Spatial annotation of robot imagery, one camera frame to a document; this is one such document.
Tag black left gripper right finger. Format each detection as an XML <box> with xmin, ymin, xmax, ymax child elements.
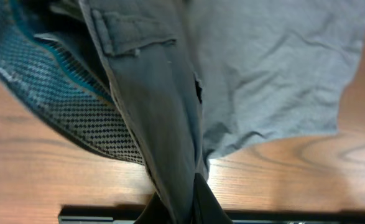
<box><xmin>193</xmin><ymin>173</ymin><xmax>233</xmax><ymax>224</ymax></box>

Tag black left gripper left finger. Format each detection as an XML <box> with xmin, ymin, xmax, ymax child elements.
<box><xmin>134</xmin><ymin>193</ymin><xmax>172</xmax><ymax>224</ymax></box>

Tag grey shorts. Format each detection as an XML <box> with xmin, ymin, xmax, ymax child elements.
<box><xmin>0</xmin><ymin>0</ymin><xmax>365</xmax><ymax>223</ymax></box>

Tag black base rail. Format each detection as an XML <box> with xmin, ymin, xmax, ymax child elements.
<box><xmin>57</xmin><ymin>205</ymin><xmax>365</xmax><ymax>224</ymax></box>

